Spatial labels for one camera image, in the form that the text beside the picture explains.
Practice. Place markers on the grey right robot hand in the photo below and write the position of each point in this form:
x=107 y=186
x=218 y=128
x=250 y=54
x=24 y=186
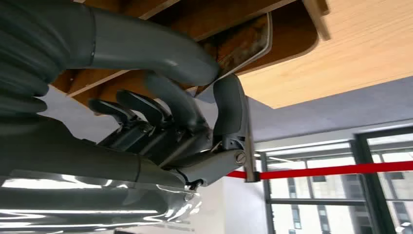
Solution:
x=96 y=168

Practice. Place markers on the ribbed grey right arm sleeve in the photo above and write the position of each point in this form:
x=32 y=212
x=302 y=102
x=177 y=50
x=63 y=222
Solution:
x=29 y=48

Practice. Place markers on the red barrier belt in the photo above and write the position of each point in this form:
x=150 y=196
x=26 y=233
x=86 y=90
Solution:
x=322 y=170

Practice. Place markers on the dark brown rounded wooden panel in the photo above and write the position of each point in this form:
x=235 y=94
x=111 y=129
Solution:
x=292 y=35

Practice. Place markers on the pale wooden strip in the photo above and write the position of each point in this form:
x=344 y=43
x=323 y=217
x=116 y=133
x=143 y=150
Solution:
x=317 y=17

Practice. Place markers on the silver stanchion post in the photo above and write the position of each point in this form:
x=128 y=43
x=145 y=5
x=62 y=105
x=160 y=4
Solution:
x=250 y=161

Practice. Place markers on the black window frame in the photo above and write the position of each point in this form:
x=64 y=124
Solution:
x=367 y=181

